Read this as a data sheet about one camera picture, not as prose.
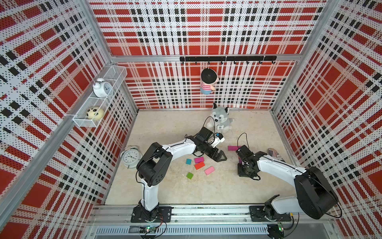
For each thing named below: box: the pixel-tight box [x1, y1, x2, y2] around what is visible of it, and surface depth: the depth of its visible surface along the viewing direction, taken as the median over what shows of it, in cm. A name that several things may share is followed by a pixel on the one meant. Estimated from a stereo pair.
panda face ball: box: [86, 106, 104, 120], surface depth 66 cm
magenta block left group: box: [193, 156, 205, 164], surface depth 95 cm
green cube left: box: [186, 171, 194, 180], surface depth 89 cm
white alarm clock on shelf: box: [92, 76, 114, 99], surface depth 72 cm
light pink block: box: [203, 165, 215, 176], surface depth 90 cm
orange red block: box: [194, 161, 205, 170], surface depth 93 cm
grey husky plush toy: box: [206, 102, 232, 134], surface depth 96 cm
